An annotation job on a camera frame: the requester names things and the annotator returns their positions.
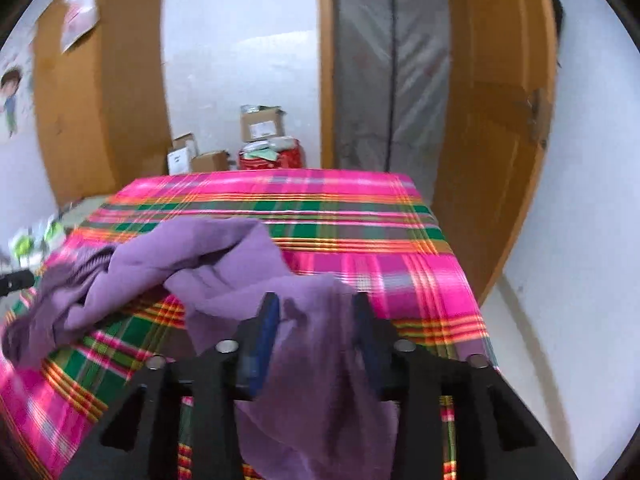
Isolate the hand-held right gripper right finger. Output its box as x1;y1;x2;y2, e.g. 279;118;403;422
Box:
352;291;581;480

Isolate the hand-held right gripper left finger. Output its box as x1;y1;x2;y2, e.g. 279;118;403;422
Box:
60;291;281;480

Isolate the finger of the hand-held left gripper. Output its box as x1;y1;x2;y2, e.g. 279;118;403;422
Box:
0;269;36;297

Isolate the purple fleece towel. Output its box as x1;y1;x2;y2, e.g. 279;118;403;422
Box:
2;217;401;480

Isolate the pink green plaid blanket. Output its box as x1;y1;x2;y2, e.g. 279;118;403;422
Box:
0;169;501;480

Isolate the red patterned bag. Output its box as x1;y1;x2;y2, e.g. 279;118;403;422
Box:
237;137;303;171

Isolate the wooden wardrobe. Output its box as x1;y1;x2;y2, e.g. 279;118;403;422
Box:
32;0;173;208

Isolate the small brown cardboard box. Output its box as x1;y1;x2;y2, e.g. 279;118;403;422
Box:
191;150;230;173

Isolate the open white box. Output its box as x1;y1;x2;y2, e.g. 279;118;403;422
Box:
167;133;200;176

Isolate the labelled cardboard box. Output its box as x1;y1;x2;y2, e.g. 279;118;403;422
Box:
240;105;286;143

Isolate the grey plastic door curtain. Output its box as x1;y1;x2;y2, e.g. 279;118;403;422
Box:
332;0;451;196

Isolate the wooden door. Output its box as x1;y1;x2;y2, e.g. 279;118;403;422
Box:
432;0;558;306

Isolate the paper poster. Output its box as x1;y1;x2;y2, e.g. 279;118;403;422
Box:
60;0;100;54

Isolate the cartoon wall sticker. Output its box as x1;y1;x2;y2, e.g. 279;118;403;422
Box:
0;55;31;143

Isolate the wooden door frame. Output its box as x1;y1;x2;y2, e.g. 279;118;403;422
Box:
317;0;336;170

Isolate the metal door handle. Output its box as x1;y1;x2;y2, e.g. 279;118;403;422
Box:
525;87;551;150

